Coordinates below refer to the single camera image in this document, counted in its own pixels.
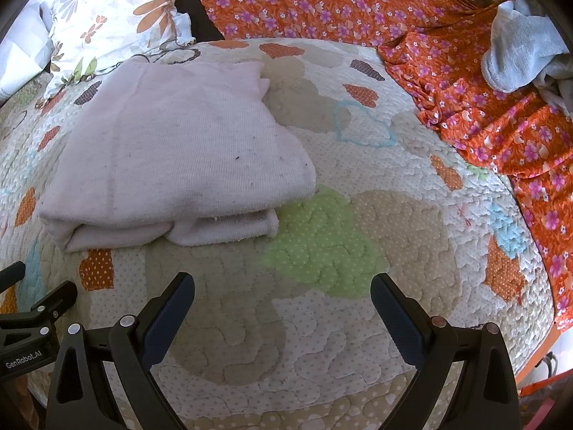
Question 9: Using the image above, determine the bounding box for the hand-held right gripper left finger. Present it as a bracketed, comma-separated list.
[45, 271, 196, 430]

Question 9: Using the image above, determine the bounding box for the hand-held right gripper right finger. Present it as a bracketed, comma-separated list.
[371, 272, 523, 430]

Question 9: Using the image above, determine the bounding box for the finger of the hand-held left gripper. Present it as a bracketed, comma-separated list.
[0, 280, 78, 329]
[0, 261, 26, 297]

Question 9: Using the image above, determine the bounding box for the pale pink cloth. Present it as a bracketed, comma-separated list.
[38, 60, 318, 254]

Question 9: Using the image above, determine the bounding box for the quilted patchwork bedspread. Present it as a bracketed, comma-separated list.
[0, 38, 561, 430]

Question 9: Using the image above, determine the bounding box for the orange floral cloth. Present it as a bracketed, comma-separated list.
[377, 6, 573, 370]

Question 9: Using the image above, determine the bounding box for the white floral pillow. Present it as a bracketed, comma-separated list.
[45, 0, 194, 87]

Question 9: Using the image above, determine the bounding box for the white towel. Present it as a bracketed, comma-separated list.
[481, 0, 568, 96]

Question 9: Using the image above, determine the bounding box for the orange floral pillow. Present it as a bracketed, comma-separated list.
[174, 0, 497, 51]

